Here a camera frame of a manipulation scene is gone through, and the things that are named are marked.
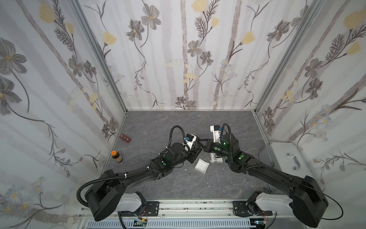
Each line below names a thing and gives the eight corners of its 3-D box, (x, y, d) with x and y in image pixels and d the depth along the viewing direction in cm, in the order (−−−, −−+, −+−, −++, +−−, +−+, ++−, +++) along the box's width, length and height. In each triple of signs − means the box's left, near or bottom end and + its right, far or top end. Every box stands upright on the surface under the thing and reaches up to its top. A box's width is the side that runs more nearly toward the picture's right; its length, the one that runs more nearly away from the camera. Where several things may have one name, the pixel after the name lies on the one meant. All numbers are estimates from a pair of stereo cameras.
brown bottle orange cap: (115, 163, 93) (109, 156, 86) (117, 156, 96) (112, 150, 89) (121, 163, 93) (116, 156, 86) (123, 156, 96) (118, 150, 89)
